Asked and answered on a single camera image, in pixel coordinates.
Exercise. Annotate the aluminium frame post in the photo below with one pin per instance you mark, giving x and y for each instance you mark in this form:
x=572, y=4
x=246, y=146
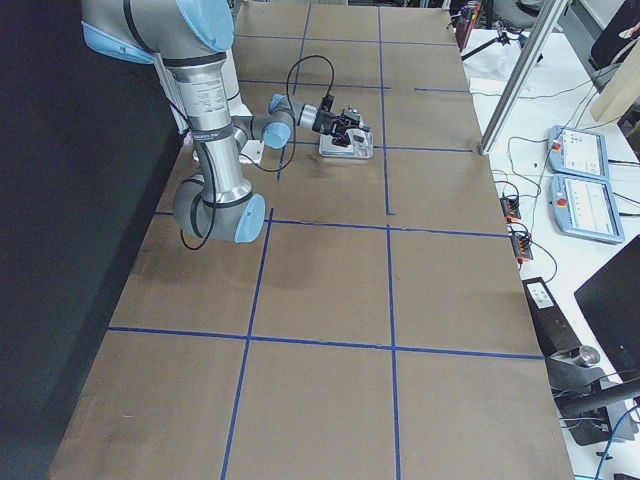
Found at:
x=547, y=19

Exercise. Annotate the black orange connector box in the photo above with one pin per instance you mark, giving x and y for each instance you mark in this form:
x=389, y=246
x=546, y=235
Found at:
x=521, y=246
x=510, y=209

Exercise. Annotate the blue teach pendant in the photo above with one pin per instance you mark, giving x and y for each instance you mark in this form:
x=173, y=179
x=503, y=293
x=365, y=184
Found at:
x=578, y=152
x=584, y=208

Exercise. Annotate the black power strip box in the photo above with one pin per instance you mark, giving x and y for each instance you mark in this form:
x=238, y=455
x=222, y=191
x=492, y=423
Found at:
x=553, y=331

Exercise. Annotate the upper blue teach pendant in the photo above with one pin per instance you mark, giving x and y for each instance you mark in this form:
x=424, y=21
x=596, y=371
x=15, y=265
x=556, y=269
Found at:
x=578, y=152

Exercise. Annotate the black monitor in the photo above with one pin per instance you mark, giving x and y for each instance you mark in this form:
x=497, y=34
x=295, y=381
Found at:
x=609, y=302

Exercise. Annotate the white digital kitchen scale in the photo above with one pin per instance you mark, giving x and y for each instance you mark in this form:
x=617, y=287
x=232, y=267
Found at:
x=329, y=150

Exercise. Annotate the black monitor stand base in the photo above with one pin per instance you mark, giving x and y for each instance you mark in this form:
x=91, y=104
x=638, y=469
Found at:
x=590, y=401

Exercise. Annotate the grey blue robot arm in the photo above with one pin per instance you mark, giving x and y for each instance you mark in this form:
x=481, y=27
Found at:
x=193, y=40

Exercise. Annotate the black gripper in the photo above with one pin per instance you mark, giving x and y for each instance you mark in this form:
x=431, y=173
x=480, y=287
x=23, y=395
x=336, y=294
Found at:
x=325, y=123

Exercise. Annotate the black camera tripod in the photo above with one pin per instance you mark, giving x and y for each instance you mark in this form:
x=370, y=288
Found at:
x=504, y=37

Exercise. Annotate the lower blue teach pendant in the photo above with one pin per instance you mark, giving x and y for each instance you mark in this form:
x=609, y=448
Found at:
x=584, y=208

